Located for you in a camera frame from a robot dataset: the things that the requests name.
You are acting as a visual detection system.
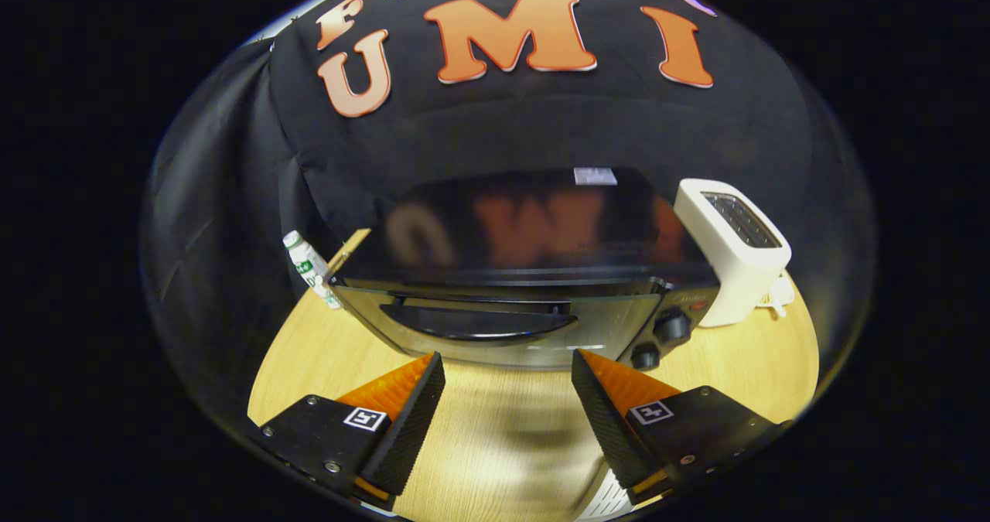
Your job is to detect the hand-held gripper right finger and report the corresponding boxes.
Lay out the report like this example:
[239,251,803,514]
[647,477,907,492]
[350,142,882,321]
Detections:
[570,348,791,507]

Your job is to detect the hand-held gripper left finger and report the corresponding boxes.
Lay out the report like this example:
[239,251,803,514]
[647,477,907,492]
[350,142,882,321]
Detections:
[246,351,447,512]

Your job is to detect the black toaster oven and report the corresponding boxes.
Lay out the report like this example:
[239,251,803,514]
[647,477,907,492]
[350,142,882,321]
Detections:
[333,167,722,373]

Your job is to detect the white pop-up toaster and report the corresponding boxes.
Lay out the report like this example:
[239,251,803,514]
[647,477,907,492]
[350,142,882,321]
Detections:
[672,178,794,329]

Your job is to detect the white bottle with green label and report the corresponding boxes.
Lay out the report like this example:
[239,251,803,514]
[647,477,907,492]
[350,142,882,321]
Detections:
[282,230,343,311]

